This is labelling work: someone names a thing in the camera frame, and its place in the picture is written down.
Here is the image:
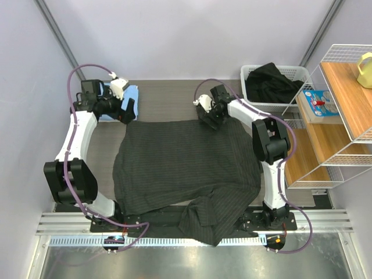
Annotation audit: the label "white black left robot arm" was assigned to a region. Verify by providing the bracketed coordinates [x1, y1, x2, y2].
[44, 77, 135, 232]

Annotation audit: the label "aluminium rail frame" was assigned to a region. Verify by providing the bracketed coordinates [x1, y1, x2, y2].
[29, 206, 366, 278]

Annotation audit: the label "black clothes in basket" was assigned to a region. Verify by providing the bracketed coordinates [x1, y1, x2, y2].
[245, 62, 304, 103]

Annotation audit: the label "white plastic laundry basket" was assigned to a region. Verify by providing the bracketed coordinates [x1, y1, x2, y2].
[241, 62, 314, 113]

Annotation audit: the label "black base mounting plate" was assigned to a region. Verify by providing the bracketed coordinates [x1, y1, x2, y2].
[53, 203, 299, 239]

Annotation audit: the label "folded light blue shirt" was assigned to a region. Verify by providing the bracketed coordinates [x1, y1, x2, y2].
[99, 85, 139, 124]

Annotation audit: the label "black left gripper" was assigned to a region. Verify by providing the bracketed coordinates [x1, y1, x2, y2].
[98, 86, 136, 124]

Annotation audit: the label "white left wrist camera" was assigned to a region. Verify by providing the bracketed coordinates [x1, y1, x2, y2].
[109, 72, 129, 101]

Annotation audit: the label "white wire shelf rack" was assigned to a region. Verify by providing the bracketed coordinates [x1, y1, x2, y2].
[285, 44, 371, 189]

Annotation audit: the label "blue product box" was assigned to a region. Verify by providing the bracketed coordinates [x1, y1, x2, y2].
[297, 90, 342, 124]

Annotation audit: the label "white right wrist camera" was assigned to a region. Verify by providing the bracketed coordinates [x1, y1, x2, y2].
[193, 94, 215, 113]

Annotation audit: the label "dark pinstriped long sleeve shirt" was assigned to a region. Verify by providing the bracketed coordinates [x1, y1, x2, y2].
[113, 118, 261, 246]

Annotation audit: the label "yellow watering can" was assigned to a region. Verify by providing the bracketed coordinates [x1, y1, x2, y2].
[356, 52, 372, 89]

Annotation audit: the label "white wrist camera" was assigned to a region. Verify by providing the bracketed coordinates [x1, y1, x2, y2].
[109, 72, 129, 101]
[193, 94, 215, 113]

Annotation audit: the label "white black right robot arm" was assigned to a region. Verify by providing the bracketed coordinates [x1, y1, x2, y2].
[193, 85, 291, 230]

